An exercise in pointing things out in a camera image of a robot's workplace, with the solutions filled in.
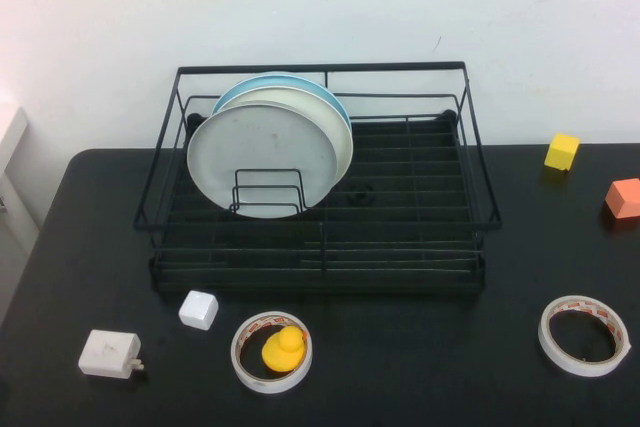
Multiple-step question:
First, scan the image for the grey round plate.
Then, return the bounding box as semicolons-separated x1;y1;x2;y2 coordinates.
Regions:
186;102;339;220

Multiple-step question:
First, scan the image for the cream round plate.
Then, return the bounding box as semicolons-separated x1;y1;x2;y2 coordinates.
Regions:
219;86;354;183

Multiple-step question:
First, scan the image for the blue round plate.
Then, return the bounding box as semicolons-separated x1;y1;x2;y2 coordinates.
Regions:
212;71;351;121

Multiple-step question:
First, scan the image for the yellow rubber duck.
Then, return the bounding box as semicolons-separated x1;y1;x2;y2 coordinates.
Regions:
261;325;305;373

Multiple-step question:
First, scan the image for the white foam cube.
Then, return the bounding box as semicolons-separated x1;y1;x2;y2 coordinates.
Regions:
177;289;220;332

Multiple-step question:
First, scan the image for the white tape roll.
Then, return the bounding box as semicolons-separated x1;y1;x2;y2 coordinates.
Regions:
229;310;314;395
537;295;632;379

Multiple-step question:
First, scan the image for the yellow foam cube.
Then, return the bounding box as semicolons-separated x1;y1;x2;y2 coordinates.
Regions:
543;133;581;173

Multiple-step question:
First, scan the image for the white power adapter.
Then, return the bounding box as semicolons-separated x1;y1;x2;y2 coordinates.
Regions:
77;329;146;378

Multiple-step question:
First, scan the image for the orange foam cube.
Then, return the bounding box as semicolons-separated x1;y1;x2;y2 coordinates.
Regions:
603;177;640;226

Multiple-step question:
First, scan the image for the white side cabinet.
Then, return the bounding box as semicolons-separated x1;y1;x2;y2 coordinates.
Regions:
0;105;42;258

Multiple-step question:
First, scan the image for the black wire dish rack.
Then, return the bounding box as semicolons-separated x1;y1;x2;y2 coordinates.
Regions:
133;61;503;293

